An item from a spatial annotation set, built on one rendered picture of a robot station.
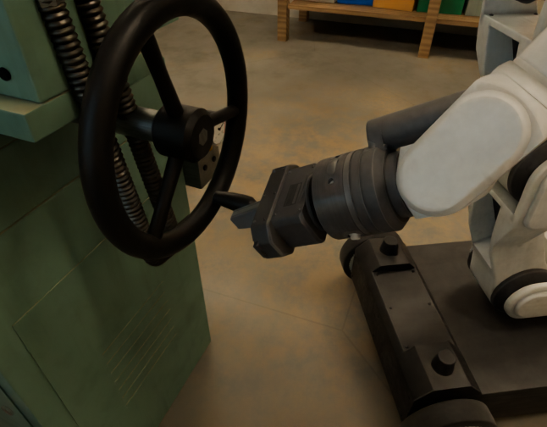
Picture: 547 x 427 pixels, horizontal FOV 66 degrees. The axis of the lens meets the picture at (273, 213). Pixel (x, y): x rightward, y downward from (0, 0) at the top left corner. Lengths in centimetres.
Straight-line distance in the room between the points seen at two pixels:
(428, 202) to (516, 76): 11
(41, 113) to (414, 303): 93
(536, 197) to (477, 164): 51
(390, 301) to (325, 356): 25
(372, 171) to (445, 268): 90
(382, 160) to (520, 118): 12
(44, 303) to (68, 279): 4
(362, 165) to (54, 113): 29
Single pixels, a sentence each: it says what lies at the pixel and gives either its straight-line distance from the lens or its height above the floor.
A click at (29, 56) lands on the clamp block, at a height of 91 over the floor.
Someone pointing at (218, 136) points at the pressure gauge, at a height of 64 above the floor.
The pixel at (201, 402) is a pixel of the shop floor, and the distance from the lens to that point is 117.
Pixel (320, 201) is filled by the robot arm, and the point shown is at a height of 78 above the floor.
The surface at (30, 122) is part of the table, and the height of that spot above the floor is 86.
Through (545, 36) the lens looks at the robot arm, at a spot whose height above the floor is 94.
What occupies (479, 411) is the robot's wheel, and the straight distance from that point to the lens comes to 103.
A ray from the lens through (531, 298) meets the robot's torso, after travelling 109.
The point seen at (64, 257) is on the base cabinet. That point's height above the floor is 62.
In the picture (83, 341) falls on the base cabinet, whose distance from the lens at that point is 76.
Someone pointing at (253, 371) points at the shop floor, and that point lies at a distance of 120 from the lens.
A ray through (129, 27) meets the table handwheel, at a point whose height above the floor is 94.
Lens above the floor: 104
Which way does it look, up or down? 40 degrees down
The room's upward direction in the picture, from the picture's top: straight up
